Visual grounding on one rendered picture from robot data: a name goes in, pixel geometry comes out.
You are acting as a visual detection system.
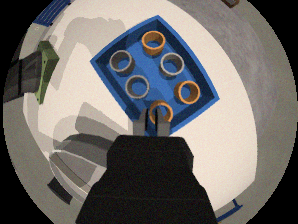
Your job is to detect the bronze bushing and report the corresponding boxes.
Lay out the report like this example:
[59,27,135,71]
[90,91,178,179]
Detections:
[149,100,173,124]
[174,81,200,104]
[142,31,165,56]

